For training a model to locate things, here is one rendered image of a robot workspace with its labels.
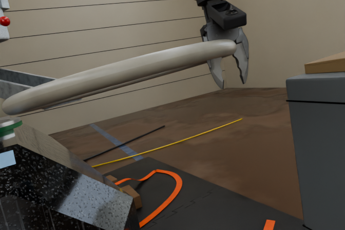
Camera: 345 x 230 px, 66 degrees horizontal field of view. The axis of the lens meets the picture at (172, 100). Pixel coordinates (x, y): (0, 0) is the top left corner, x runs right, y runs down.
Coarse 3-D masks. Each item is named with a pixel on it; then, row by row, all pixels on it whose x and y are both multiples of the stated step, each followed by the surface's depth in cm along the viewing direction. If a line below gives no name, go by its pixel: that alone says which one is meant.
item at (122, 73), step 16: (176, 48) 38; (192, 48) 39; (208, 48) 41; (224, 48) 44; (112, 64) 36; (128, 64) 36; (144, 64) 36; (160, 64) 37; (176, 64) 38; (192, 64) 74; (64, 80) 36; (80, 80) 35; (96, 80) 35; (112, 80) 36; (128, 80) 37; (144, 80) 82; (16, 96) 40; (32, 96) 38; (48, 96) 37; (64, 96) 37; (80, 96) 74; (16, 112) 42
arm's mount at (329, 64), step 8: (328, 56) 74; (336, 56) 68; (344, 56) 63; (304, 64) 70; (312, 64) 69; (320, 64) 67; (328, 64) 65; (336, 64) 63; (344, 64) 61; (312, 72) 69; (320, 72) 67
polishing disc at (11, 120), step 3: (15, 117) 101; (18, 117) 98; (0, 120) 100; (3, 120) 98; (6, 120) 95; (9, 120) 93; (12, 120) 91; (15, 120) 92; (18, 120) 95; (0, 123) 88; (3, 123) 88; (6, 123) 88; (9, 123) 89; (12, 123) 91; (0, 126) 87; (3, 126) 87
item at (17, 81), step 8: (0, 72) 90; (8, 72) 88; (16, 72) 86; (24, 72) 86; (0, 80) 73; (8, 80) 89; (16, 80) 87; (24, 80) 85; (32, 80) 83; (40, 80) 81; (48, 80) 80; (0, 88) 73; (8, 88) 71; (16, 88) 70; (24, 88) 68; (0, 96) 74; (8, 96) 72
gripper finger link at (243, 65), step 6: (240, 48) 60; (234, 54) 60; (240, 54) 60; (240, 60) 60; (246, 60) 60; (240, 66) 60; (246, 66) 60; (240, 72) 61; (246, 72) 60; (246, 78) 61
